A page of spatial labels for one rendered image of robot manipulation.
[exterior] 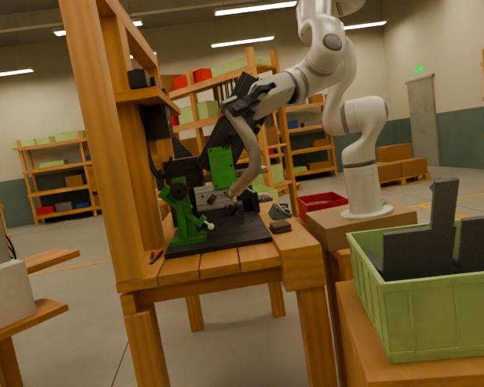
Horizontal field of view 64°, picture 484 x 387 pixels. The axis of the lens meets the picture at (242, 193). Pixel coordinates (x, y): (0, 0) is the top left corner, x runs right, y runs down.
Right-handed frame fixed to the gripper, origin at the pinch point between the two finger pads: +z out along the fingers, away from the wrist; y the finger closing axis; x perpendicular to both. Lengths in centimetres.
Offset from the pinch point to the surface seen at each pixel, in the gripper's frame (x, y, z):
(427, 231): 45.0, 4.0, -18.7
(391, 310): 53, 2, -1
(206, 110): -171, -351, -167
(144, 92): -49, -58, -6
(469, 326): 63, 5, -11
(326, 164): -98, -805, -591
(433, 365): 66, 1, -2
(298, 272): 40, -52, -13
